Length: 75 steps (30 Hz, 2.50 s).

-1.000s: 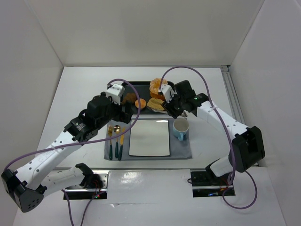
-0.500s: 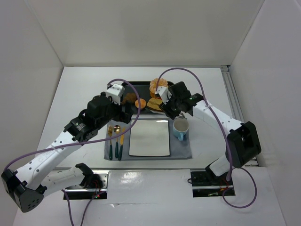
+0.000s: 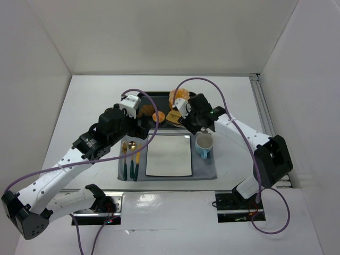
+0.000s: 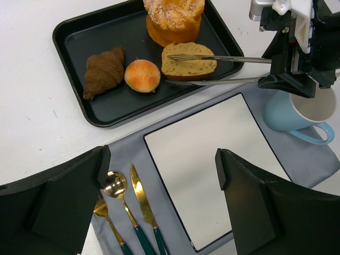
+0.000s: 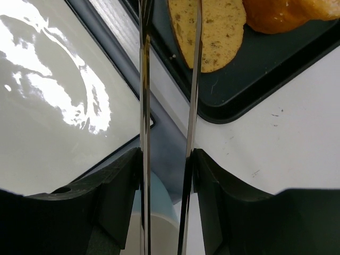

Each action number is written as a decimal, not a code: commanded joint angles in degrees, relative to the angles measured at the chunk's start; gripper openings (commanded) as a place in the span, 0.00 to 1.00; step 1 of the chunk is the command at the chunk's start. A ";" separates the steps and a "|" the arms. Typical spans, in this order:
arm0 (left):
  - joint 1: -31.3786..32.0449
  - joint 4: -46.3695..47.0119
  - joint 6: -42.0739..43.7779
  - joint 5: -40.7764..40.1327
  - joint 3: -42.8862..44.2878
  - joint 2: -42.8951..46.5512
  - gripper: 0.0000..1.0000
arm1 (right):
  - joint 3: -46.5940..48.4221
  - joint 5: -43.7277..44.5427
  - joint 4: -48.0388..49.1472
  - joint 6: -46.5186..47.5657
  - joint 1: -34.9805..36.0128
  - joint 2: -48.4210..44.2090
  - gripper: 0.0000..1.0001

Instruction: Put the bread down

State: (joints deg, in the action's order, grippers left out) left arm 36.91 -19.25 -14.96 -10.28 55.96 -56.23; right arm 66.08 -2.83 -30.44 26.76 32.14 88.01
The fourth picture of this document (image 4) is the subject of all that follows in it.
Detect metal tongs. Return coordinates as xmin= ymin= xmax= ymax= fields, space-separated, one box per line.
xmin=167 ymin=54 xmax=271 ymax=86

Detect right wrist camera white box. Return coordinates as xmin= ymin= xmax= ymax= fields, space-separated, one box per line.
xmin=249 ymin=0 xmax=319 ymax=53

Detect large sugared orange brioche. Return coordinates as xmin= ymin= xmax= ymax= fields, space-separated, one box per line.
xmin=143 ymin=0 xmax=205 ymax=47

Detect light blue mug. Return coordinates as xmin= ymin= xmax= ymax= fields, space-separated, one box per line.
xmin=262 ymin=88 xmax=337 ymax=145

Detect black baking tray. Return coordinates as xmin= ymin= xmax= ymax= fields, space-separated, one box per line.
xmin=52 ymin=1 xmax=243 ymax=127

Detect white square plate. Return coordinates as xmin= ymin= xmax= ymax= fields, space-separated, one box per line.
xmin=143 ymin=93 xmax=289 ymax=252

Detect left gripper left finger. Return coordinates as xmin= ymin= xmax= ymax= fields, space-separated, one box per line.
xmin=1 ymin=145 xmax=111 ymax=254

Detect seeded bread slice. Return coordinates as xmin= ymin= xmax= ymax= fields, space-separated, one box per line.
xmin=161 ymin=42 xmax=217 ymax=80

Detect gold fork green handle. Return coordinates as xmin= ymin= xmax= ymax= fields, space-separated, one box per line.
xmin=93 ymin=192 xmax=132 ymax=255

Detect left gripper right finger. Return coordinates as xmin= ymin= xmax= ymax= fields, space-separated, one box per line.
xmin=215 ymin=149 xmax=339 ymax=254

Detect small round bun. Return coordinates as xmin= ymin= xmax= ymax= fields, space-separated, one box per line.
xmin=124 ymin=59 xmax=161 ymax=93

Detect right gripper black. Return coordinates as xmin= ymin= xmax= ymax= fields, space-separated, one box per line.
xmin=258 ymin=1 xmax=339 ymax=98

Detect gold knife green handle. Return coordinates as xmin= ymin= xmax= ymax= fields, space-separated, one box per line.
xmin=130 ymin=164 xmax=170 ymax=254

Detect gold spoon green handle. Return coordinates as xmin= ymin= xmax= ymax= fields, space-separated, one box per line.
xmin=104 ymin=171 xmax=156 ymax=254

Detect brown chocolate croissant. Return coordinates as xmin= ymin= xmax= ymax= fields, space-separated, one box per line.
xmin=83 ymin=46 xmax=125 ymax=100

